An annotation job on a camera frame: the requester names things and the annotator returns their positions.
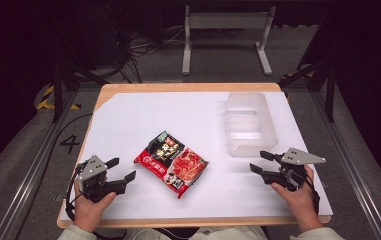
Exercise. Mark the red and black snack packet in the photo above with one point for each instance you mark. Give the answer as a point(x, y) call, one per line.
point(172, 164)

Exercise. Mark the black metal stand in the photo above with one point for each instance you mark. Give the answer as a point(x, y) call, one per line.
point(314, 83)
point(66, 80)

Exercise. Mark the person's left hand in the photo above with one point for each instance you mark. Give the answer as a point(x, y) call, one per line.
point(91, 210)

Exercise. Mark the wooden table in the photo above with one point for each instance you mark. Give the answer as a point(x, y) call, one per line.
point(184, 87)

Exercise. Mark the person's torso clothing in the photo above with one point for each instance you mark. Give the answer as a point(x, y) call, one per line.
point(194, 234)

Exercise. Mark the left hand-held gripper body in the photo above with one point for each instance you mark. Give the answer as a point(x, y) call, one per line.
point(93, 178)

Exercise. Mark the clear plastic storage bin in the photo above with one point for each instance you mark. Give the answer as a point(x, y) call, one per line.
point(249, 125)

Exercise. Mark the aluminium floor rail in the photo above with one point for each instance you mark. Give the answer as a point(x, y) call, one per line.
point(28, 173)
point(351, 166)

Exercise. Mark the white metal stand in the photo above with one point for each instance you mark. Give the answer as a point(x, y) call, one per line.
point(228, 36)

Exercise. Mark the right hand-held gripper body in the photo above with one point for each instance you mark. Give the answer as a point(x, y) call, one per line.
point(293, 170)

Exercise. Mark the person's right hand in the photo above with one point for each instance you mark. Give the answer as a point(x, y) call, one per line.
point(299, 200)

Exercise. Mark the yellow and black floor tape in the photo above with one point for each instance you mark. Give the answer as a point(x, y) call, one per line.
point(49, 100)

